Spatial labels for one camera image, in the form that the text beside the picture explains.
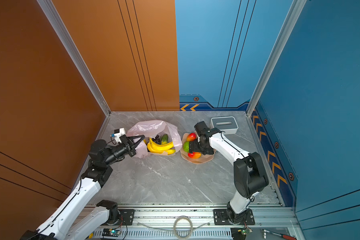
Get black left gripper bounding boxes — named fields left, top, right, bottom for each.
left=104, top=135, right=144, bottom=169

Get pink plastic bag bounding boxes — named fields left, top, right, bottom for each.
left=127, top=120, right=183, bottom=159

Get yellow banana bunch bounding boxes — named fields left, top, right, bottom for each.
left=147, top=139, right=176, bottom=155

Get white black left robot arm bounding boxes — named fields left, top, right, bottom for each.
left=21, top=135, right=145, bottom=240

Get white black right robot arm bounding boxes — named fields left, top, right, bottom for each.
left=190, top=121, right=269, bottom=226

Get beige fruit plate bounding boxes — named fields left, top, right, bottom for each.
left=180, top=132, right=216, bottom=164

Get red apple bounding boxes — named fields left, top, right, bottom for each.
left=187, top=133, right=197, bottom=142

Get white grey tissue box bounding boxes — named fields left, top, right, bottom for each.
left=211, top=116, right=239, bottom=135

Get green circuit board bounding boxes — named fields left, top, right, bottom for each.
left=102, top=228, right=122, bottom=238

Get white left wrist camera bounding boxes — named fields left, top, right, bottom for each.
left=110, top=128, right=126, bottom=145

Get coiled clear cable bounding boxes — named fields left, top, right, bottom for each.
left=136, top=215, right=212, bottom=240

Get aluminium front rail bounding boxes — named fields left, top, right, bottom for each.
left=87, top=204, right=305, bottom=240

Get red handled tool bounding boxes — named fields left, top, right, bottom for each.
left=262, top=229, right=297, bottom=240

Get aluminium corner post left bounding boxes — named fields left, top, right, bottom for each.
left=36, top=0, right=112, bottom=116

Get aluminium corner post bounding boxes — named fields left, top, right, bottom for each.
left=36, top=0, right=112, bottom=116
left=246, top=0, right=307, bottom=116

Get aluminium corner post right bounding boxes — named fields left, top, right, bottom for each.
left=246, top=0, right=307, bottom=116

